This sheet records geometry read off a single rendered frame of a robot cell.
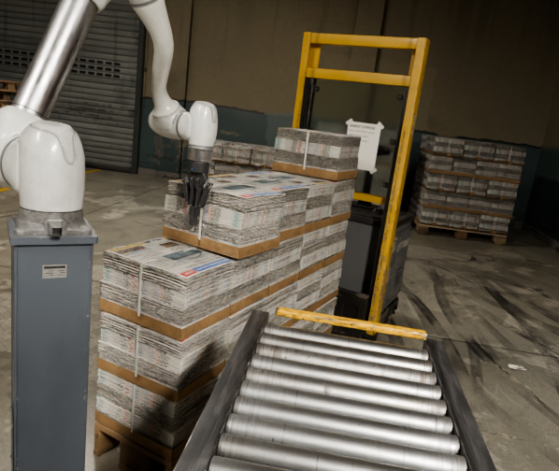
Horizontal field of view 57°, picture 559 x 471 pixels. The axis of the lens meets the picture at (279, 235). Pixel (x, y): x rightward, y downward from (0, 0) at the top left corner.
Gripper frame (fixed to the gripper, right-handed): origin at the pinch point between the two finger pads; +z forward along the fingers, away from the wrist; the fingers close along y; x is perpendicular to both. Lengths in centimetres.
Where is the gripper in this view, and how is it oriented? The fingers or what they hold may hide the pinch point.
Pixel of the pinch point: (193, 216)
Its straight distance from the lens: 194.1
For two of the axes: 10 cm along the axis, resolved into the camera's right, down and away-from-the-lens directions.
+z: -1.3, 9.7, 2.2
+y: -8.7, -2.2, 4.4
